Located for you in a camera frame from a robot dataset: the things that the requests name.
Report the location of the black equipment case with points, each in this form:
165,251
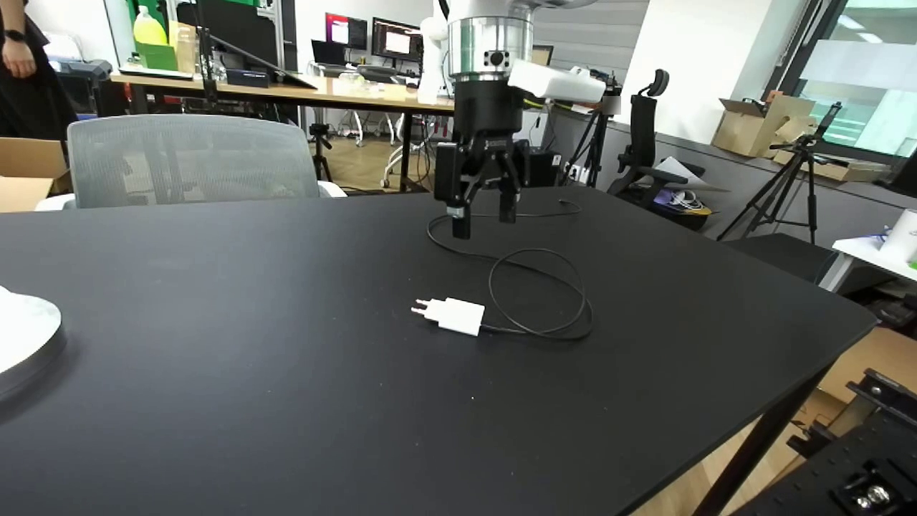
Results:
82,86

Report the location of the black table leg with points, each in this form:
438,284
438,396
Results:
754,449

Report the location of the clear round mounting plate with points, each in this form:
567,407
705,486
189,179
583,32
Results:
23,330

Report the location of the white framed green panel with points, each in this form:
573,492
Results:
153,53

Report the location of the person in black clothes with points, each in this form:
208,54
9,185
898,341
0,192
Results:
17,96

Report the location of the grey mesh office chair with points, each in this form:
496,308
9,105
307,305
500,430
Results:
189,161

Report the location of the open cardboard box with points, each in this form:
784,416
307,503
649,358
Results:
754,125

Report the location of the black monitor on arm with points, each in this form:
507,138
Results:
238,29

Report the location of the dark computer monitor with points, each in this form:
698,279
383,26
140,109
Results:
397,44

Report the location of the white side table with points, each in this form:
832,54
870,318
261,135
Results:
878,252

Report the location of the monitor with pink screen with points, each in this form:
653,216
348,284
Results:
338,29

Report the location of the white charger adapter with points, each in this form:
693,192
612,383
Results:
458,315

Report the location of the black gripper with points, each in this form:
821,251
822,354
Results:
487,109

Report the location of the low table with clutter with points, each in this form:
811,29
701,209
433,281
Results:
678,201

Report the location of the long wooden desk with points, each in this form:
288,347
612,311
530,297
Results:
317,93

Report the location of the brown cardboard box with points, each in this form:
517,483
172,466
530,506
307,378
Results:
23,168

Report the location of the small black tripod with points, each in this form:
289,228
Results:
602,102

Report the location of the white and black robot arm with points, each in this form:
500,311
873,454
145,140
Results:
487,44

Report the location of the black metal frame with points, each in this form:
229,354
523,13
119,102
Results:
860,469

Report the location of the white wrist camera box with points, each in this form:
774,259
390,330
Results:
563,83

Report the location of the short black tripod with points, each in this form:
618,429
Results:
320,145

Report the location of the dark purple box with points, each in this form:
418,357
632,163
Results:
542,168

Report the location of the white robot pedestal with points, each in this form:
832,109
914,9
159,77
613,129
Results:
433,57

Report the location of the black camera tripod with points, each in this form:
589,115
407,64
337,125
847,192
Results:
822,120

